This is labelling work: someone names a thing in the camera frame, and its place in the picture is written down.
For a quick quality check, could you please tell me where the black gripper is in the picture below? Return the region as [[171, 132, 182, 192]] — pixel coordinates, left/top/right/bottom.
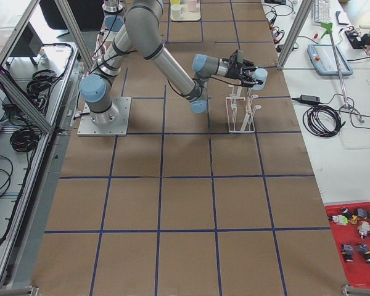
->
[[225, 49, 263, 86]]

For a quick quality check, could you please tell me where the light blue ikea cup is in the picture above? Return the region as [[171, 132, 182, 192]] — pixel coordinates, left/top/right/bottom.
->
[[252, 68, 268, 91]]

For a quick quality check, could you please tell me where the white ikea cup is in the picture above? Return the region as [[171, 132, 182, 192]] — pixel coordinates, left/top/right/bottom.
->
[[170, 4, 182, 21]]

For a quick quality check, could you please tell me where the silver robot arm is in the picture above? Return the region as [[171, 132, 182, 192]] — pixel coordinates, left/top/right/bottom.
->
[[80, 1, 267, 125], [91, 1, 267, 96]]

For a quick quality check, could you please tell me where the pink ikea cup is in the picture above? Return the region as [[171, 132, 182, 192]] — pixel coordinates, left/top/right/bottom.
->
[[187, 0, 198, 12]]

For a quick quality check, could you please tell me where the black power adapter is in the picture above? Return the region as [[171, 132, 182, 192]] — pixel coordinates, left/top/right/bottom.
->
[[292, 94, 321, 105]]

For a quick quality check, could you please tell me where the blue teach pendant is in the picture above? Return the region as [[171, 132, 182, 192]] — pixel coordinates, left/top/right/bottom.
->
[[307, 44, 353, 76]]

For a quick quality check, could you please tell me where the cream plastic tray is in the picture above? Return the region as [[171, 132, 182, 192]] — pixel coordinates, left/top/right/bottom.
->
[[170, 0, 201, 22]]

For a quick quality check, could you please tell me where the white keyboard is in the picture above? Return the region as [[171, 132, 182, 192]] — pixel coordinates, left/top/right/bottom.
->
[[312, 0, 331, 25]]

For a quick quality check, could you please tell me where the white wire cup rack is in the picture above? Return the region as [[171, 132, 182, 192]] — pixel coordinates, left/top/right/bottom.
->
[[225, 84, 261, 133]]

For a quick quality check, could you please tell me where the coiled black cable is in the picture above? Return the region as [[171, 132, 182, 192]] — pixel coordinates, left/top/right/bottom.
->
[[302, 105, 346, 138]]

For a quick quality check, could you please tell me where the aluminium frame post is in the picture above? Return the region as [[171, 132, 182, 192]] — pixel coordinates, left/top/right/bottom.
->
[[277, 0, 313, 70]]

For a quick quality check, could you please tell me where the green handled reacher grabber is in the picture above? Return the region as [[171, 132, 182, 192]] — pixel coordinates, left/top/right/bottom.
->
[[320, 23, 364, 123]]

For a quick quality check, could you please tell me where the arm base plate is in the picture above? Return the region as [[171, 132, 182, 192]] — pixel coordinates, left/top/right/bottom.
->
[[78, 97, 131, 136]]

